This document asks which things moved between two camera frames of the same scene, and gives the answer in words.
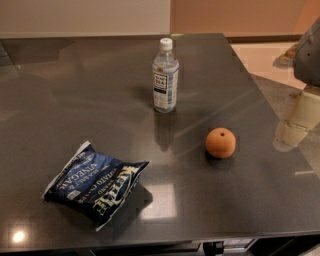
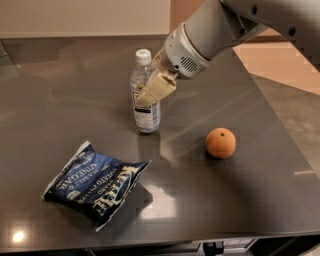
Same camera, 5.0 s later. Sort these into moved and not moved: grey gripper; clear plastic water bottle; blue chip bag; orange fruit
Moved: clear plastic water bottle; grey gripper
Not moved: blue chip bag; orange fruit
